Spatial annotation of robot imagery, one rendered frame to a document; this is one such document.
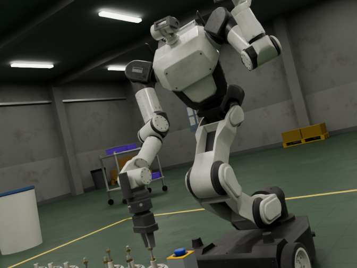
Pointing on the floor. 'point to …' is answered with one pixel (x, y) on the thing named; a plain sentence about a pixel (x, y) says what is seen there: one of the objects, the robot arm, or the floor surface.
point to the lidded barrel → (19, 220)
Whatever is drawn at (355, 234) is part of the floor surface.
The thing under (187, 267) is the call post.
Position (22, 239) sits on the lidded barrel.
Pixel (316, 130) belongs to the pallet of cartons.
